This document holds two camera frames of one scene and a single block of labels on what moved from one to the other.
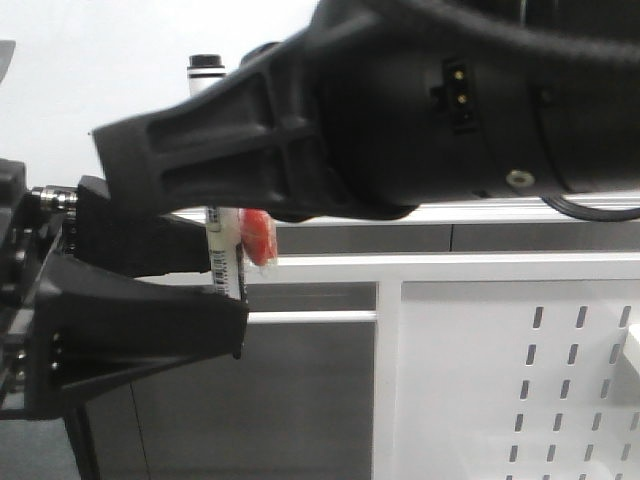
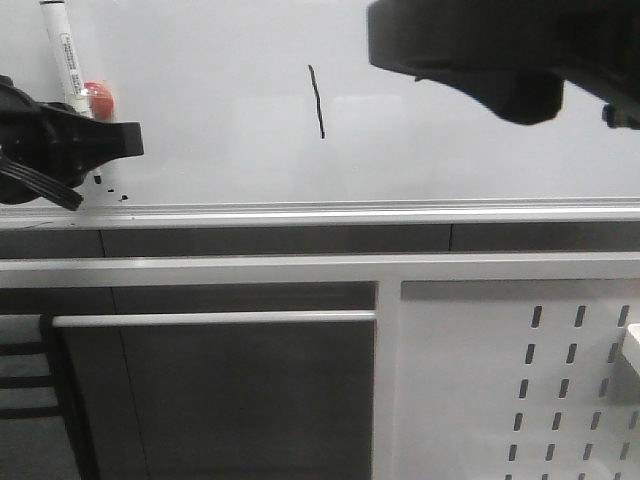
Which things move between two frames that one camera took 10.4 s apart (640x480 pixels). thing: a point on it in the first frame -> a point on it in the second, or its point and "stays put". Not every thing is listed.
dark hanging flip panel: [298, 404] stays put
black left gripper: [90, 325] -> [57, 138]
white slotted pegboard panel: [519, 380] stays put
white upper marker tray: [631, 347] stays put
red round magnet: [259, 234] -> [101, 101]
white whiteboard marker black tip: [223, 224] -> [76, 95]
